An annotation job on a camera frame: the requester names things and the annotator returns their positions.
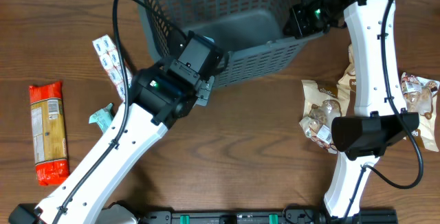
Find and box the grey plastic basket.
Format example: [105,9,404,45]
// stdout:
[138,0,315,88]

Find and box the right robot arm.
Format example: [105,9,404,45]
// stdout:
[283,0,419,223]

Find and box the white patterned carton box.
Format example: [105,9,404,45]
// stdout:
[92,34,125,101]

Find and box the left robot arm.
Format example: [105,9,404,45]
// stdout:
[8,32,230,223]

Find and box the beige snack bag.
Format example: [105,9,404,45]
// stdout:
[400,72,439,152]
[338,44,356,92]
[299,80,350,154]

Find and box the small teal snack packet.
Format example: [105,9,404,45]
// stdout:
[89,103,113,133]

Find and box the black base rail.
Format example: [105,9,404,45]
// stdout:
[139,208,398,224]

